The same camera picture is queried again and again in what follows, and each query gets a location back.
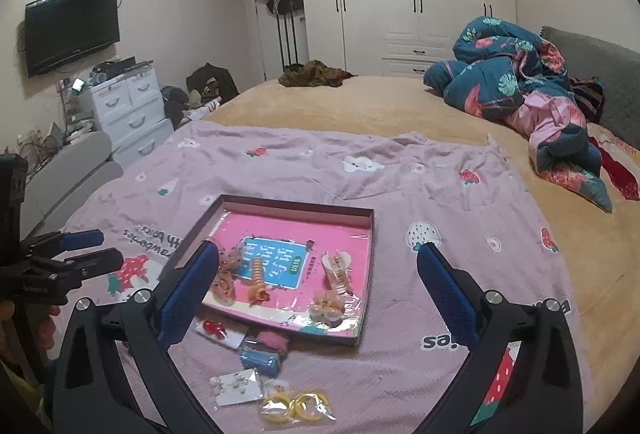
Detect dark clothes pile by wall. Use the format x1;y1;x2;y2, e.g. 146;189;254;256
160;63;240;131

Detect white drawer chest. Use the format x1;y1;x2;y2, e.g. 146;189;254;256
78;61;174;169

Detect small orange claw hairclip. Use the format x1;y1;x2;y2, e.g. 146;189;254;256
308;291;345;328

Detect long pink claw hairclip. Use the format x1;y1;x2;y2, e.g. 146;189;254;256
321;251;354;296

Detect grey chair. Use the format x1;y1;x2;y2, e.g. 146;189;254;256
20;131;124;239

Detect yellow rings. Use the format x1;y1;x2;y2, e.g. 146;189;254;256
257;378;338;426

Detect purple strawberry print blanket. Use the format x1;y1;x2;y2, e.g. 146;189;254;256
65;122;577;433

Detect orange spiral hair tie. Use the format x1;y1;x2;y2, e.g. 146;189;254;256
246;256;271;307

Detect pink blue children's book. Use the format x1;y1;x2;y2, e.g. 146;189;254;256
196;207;374;338

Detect olive clothes pile on bed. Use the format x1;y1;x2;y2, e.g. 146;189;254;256
278;60;354;88

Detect beige tulle bow hairclip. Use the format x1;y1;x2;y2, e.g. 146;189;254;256
209;243;244;306

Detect tan bed sheet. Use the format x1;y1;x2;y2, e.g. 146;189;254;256
209;76;639;406

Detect blue floral duvet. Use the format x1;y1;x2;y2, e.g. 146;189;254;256
423;16;613;213

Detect pink fuzzy hair accessory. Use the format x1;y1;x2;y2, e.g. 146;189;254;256
244;330;288;357

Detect grey headboard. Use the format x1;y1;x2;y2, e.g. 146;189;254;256
540;26;640;149

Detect red cherry earrings card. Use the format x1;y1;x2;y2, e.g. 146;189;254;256
193;319;248;350

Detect blue small box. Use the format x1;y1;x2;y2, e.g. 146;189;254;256
240;346;282;378

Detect white pearl earrings card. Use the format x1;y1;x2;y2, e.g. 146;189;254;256
209;369;264;407

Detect shallow cardboard box tray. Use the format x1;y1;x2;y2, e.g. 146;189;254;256
158;192;377;348

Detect black wall television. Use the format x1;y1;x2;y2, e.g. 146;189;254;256
24;0;120;77

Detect left hand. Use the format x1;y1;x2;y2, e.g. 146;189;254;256
0;300;61;365

